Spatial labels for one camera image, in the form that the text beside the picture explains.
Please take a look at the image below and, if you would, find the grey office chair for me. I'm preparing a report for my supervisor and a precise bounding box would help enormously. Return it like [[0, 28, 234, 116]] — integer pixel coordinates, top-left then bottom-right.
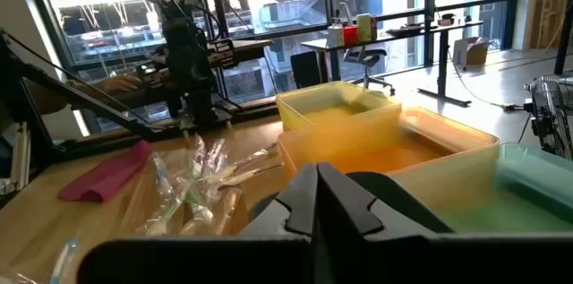
[[343, 46, 398, 97]]

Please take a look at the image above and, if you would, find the person's forearm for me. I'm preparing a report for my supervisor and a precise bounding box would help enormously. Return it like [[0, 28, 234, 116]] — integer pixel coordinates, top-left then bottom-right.
[[24, 78, 102, 116]]

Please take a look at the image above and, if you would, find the magenta cloth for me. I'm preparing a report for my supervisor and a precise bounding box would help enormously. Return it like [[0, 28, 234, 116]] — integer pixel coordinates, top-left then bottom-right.
[[56, 139, 153, 204]]

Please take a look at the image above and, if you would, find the teal plastic bin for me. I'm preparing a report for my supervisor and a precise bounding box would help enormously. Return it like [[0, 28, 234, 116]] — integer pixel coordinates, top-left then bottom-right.
[[388, 142, 573, 236]]

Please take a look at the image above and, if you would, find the black table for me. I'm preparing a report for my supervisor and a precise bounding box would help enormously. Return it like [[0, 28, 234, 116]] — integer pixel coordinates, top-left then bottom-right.
[[535, 0, 573, 77]]

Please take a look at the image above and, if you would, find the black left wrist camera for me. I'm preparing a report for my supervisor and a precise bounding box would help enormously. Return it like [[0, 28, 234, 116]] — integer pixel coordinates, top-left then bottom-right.
[[156, 0, 198, 30]]

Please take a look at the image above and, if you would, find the black standing desk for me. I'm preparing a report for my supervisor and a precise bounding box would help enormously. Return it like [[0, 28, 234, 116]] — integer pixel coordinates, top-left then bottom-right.
[[300, 18, 484, 108]]

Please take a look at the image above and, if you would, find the red box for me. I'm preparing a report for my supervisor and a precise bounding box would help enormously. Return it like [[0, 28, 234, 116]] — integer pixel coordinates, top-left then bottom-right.
[[343, 25, 359, 47]]

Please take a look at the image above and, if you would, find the wooden panel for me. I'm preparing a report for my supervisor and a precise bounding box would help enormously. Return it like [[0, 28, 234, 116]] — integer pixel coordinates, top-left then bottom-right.
[[529, 0, 569, 51]]

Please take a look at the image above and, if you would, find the dark green plastic basket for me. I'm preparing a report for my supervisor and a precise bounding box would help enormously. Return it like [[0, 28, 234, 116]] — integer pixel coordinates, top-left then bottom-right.
[[248, 170, 456, 237]]

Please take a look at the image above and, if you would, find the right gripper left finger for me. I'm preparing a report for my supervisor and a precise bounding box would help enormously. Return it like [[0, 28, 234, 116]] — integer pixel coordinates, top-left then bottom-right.
[[241, 162, 319, 245]]

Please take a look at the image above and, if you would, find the yellow plastic bin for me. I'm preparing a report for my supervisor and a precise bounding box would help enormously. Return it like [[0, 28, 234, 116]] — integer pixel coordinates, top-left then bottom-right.
[[275, 80, 403, 133]]

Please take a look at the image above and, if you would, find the cardboard box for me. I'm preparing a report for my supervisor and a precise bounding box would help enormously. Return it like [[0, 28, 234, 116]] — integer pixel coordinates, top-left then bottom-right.
[[451, 36, 492, 68]]

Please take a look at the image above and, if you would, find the blue toothbrush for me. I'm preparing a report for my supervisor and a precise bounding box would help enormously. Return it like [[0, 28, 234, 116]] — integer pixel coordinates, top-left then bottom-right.
[[150, 151, 176, 202], [47, 236, 81, 284]]

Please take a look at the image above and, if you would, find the orange plastic bin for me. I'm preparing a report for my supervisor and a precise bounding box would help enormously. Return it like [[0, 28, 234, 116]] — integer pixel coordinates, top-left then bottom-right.
[[276, 104, 501, 178]]

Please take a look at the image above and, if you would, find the white carton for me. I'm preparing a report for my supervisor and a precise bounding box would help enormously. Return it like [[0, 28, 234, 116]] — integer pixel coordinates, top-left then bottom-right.
[[326, 22, 345, 48]]

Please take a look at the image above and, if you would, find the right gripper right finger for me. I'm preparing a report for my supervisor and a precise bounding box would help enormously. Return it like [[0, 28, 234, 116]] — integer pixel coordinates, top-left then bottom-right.
[[317, 162, 434, 243]]

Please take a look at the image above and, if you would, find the black floor fan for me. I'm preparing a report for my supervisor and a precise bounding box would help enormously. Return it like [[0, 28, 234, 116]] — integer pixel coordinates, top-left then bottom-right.
[[523, 75, 573, 162]]

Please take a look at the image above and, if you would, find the black fan power cable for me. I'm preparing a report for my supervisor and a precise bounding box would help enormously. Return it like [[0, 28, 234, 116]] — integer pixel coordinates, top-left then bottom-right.
[[447, 48, 534, 144]]

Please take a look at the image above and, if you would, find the dark tray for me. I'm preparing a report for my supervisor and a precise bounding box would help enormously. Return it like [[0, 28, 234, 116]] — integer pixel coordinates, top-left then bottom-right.
[[385, 23, 424, 38]]

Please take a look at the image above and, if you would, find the yellow green container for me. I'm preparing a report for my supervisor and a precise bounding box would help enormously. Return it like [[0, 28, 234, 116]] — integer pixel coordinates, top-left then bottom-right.
[[356, 13, 379, 43]]

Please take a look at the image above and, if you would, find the large black framed window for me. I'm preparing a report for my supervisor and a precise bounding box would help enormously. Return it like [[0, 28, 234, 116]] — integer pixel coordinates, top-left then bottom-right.
[[17, 0, 523, 110]]

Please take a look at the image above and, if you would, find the person's hand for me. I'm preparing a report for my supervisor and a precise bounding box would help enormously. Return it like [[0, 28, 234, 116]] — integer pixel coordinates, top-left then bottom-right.
[[96, 74, 143, 96]]

